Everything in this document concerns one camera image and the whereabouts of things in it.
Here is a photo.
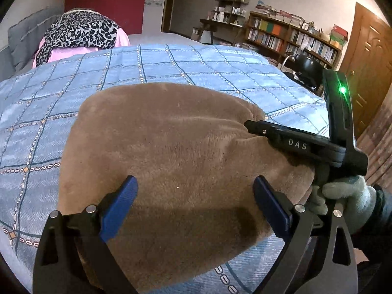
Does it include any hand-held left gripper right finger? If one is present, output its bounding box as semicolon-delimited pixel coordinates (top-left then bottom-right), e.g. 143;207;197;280
253;175;358;294

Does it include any person's right hand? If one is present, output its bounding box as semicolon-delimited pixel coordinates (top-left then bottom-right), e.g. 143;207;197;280
308;176;377;236

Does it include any blue patterned bedspread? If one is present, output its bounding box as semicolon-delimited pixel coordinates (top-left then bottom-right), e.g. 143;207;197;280
0;43;333;294

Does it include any wooden bookshelf with books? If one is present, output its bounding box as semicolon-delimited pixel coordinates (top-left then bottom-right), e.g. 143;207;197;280
243;1;348;69

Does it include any leopard print cloth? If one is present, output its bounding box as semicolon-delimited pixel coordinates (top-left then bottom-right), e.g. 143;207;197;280
36;11;121;67

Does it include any large grey pillow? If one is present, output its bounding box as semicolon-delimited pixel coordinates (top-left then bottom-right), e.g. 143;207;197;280
8;8;65;72

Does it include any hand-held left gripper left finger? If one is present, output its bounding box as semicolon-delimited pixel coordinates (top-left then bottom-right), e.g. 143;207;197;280
32;175;139;294

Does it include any small grey pillow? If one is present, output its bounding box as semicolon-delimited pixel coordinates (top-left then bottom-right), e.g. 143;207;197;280
0;46;16;82

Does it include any white bed sheet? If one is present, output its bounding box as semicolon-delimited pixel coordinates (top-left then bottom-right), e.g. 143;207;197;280
127;32;203;47

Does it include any brown fleece towel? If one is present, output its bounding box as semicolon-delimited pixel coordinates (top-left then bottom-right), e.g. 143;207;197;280
58;83;316;294

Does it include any small desk with shelf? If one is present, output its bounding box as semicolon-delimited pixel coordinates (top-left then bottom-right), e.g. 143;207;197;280
192;0;250;45

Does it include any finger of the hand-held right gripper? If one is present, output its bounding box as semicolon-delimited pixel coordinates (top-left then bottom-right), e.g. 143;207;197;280
244;120;337;163

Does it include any black chair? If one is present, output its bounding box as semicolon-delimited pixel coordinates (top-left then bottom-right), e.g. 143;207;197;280
282;53;327;94

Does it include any brown wooden door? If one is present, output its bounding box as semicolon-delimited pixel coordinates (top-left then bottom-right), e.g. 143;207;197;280
338;1;392;135

